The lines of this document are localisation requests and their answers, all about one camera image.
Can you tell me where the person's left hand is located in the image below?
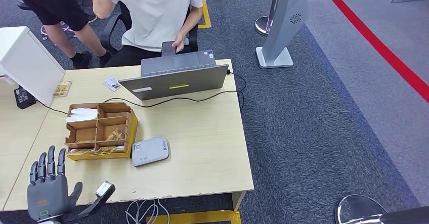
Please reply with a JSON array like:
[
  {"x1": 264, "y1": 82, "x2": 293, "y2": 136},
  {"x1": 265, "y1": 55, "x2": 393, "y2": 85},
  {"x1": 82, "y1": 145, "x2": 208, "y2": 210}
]
[{"x1": 171, "y1": 31, "x2": 187, "y2": 53}]

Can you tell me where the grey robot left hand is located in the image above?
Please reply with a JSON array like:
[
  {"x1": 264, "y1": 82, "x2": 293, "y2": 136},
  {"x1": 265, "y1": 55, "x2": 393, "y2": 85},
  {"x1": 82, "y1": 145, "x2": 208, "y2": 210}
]
[{"x1": 26, "y1": 145, "x2": 83, "y2": 222}]

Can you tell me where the dark smartphone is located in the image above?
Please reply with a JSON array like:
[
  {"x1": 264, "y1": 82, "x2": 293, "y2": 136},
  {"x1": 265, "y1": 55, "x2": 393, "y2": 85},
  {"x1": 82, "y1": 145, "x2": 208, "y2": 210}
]
[{"x1": 161, "y1": 41, "x2": 177, "y2": 57}]

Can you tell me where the white photo ID card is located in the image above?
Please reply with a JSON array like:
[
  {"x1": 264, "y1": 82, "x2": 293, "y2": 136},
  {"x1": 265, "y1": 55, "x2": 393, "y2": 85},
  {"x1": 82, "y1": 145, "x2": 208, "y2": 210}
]
[{"x1": 102, "y1": 77, "x2": 122, "y2": 92}]

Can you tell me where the seated person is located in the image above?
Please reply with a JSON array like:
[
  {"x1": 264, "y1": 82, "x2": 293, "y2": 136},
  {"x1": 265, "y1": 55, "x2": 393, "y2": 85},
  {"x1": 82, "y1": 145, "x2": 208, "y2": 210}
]
[{"x1": 92, "y1": 0, "x2": 208, "y2": 68}]

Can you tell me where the gold key card stack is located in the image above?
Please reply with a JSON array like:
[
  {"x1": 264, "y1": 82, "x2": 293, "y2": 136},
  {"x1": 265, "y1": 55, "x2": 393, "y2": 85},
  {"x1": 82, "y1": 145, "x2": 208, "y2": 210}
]
[{"x1": 67, "y1": 145, "x2": 126, "y2": 156}]

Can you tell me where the white card stack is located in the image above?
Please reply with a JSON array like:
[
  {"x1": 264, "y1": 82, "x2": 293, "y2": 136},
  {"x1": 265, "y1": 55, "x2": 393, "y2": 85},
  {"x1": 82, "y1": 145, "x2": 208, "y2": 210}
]
[{"x1": 66, "y1": 108, "x2": 99, "y2": 123}]

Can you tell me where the grey white card reader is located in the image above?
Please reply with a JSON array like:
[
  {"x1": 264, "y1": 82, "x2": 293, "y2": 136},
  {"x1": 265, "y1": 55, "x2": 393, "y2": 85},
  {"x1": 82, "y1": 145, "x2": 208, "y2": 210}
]
[{"x1": 131, "y1": 136, "x2": 170, "y2": 168}]

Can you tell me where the standing person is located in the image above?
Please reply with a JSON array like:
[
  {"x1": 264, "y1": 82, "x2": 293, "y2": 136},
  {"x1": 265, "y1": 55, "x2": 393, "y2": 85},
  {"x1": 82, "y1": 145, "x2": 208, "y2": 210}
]
[{"x1": 0, "y1": 0, "x2": 113, "y2": 70}]

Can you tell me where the grey laptop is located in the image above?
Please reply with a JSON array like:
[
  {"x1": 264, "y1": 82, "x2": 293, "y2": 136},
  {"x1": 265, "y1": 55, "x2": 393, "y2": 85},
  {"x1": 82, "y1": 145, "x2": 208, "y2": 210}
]
[{"x1": 119, "y1": 50, "x2": 230, "y2": 101}]

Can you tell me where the light wood desk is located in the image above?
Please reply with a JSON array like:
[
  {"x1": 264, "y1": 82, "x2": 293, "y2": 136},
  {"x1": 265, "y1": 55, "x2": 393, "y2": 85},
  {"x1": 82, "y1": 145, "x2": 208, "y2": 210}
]
[
  {"x1": 3, "y1": 59, "x2": 254, "y2": 212},
  {"x1": 0, "y1": 80, "x2": 51, "y2": 210}
]

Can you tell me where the black office chair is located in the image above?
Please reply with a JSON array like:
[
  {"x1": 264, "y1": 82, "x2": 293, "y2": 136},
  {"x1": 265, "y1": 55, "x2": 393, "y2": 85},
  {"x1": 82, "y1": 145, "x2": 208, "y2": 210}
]
[{"x1": 100, "y1": 1, "x2": 205, "y2": 54}]

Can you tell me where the cardboard organizer box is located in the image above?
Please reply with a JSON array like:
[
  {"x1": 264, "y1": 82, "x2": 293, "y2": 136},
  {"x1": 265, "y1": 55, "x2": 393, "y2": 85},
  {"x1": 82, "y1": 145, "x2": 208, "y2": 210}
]
[{"x1": 64, "y1": 102, "x2": 139, "y2": 162}]

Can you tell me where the stanchion with chrome base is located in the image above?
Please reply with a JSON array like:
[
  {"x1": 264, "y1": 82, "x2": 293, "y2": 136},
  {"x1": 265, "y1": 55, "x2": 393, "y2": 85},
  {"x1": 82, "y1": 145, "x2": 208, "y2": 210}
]
[
  {"x1": 254, "y1": 0, "x2": 282, "y2": 36},
  {"x1": 335, "y1": 194, "x2": 429, "y2": 224}
]

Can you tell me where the black power adapter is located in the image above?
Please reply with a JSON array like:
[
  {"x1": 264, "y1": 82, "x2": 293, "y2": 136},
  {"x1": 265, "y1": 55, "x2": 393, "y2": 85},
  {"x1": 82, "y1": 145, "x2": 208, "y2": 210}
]
[{"x1": 14, "y1": 85, "x2": 36, "y2": 110}]

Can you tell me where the white cabinet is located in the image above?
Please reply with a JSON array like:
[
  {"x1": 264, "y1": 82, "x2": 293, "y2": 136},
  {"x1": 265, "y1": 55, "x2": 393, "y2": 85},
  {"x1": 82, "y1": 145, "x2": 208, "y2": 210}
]
[{"x1": 0, "y1": 26, "x2": 66, "y2": 107}]

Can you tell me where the yellow floor tape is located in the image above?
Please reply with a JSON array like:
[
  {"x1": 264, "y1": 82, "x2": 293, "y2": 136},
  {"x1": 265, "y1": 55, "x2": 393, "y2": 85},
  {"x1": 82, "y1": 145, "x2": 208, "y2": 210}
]
[{"x1": 146, "y1": 210, "x2": 242, "y2": 224}]

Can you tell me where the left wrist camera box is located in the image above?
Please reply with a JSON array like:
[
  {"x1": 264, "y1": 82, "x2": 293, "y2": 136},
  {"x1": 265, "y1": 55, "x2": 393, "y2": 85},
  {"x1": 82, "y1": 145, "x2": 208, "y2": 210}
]
[{"x1": 95, "y1": 181, "x2": 116, "y2": 200}]

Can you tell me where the black power cable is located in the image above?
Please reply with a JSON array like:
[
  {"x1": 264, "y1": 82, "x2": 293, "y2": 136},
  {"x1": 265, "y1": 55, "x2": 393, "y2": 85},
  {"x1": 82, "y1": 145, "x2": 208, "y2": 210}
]
[{"x1": 35, "y1": 69, "x2": 248, "y2": 116}]

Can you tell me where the white cable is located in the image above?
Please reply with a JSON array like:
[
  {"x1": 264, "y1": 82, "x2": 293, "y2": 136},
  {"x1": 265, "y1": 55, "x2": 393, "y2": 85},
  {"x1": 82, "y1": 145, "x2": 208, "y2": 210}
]
[{"x1": 125, "y1": 199, "x2": 170, "y2": 224}]

